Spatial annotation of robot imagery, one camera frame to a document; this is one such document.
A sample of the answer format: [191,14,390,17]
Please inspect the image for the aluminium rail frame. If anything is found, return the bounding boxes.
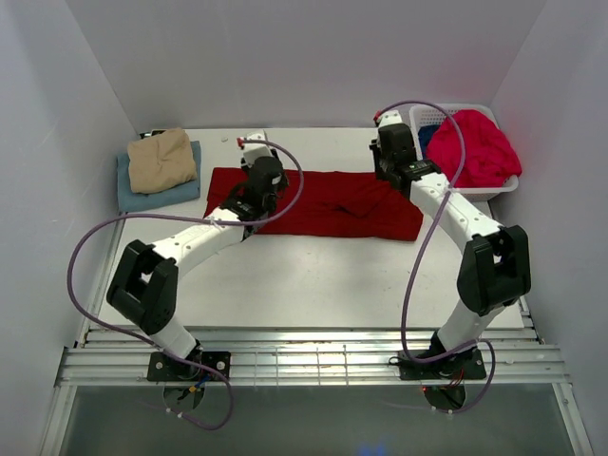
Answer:
[37,208,595,456]

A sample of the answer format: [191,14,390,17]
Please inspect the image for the folded light blue t shirt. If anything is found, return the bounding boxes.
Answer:
[117,142,201,213]

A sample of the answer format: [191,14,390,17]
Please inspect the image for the dark blue t shirt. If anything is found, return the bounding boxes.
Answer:
[418,124,440,156]

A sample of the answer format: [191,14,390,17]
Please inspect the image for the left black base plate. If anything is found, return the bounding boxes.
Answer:
[145,351,231,383]

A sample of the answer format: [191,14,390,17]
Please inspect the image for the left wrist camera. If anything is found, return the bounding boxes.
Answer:
[237,129,272,167]

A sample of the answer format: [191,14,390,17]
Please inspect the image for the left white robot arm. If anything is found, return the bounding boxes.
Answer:
[106,156,288,380]

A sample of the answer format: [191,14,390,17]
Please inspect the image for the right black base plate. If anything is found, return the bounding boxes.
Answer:
[391,349,486,380]

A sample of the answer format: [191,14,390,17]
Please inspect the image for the folded beige t shirt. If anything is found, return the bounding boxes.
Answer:
[127,128,198,195]

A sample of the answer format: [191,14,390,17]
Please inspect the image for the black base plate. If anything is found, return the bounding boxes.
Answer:
[145,351,231,383]
[391,349,486,380]

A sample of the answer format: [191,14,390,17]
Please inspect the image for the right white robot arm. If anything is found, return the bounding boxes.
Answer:
[370,122,531,377]

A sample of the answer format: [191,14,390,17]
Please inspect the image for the white plastic basket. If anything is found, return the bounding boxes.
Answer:
[408,104,519,201]

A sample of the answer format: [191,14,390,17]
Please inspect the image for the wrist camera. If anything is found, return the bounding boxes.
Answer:
[237,129,272,167]
[373,109,404,128]

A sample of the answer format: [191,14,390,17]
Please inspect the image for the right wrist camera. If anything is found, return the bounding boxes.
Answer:
[373,109,404,128]

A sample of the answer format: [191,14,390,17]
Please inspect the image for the pink crumpled t shirt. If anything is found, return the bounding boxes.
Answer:
[425,109,523,188]

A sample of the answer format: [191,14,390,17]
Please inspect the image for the dark red t shirt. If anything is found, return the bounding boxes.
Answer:
[205,167,423,242]

